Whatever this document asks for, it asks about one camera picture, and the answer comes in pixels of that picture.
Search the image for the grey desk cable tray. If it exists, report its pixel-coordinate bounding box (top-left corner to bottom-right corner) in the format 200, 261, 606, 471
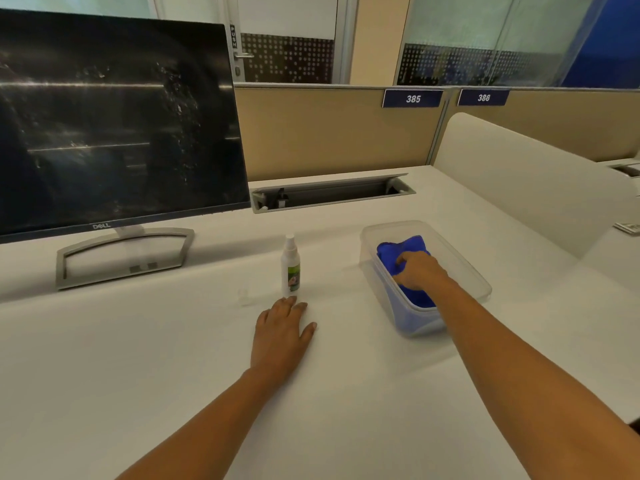
248, 173, 417, 215

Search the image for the person's left hand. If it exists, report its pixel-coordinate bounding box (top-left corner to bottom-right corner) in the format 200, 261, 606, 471
249, 295, 318, 377

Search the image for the blue number label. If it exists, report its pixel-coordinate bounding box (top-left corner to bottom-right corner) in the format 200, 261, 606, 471
383, 88, 445, 109
457, 88, 511, 107

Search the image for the dotted frosted glass window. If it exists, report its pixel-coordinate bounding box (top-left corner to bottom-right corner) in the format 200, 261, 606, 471
0, 0, 161, 19
395, 0, 606, 88

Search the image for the beige partition panel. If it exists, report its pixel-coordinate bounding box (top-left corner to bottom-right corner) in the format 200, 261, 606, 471
233, 83, 453, 181
445, 86, 640, 162

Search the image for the person's right forearm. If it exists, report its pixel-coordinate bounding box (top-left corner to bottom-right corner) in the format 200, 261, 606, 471
425, 277, 640, 480

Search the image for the clear plastic container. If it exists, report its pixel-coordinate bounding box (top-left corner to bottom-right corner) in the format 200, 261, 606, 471
359, 220, 493, 339

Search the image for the black Dell monitor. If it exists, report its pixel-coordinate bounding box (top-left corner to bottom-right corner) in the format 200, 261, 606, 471
0, 8, 251, 245

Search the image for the person's right hand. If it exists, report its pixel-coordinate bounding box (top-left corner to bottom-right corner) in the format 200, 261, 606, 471
393, 250, 451, 295

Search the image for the person's left forearm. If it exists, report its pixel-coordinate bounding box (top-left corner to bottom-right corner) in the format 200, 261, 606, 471
115, 367, 286, 480

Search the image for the white spray bottle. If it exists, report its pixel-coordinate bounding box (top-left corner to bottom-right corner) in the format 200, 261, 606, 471
280, 233, 301, 298

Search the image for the glass door silver frame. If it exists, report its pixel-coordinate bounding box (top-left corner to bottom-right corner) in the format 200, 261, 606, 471
222, 0, 349, 85

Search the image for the blue microfibre cloth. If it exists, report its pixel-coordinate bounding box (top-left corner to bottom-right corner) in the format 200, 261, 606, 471
375, 235, 446, 333

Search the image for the white rounded desk divider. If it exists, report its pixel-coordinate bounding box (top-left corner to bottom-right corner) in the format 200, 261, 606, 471
431, 112, 640, 259

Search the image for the blue wall panel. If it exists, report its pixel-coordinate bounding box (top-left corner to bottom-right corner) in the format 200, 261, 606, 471
562, 0, 640, 89

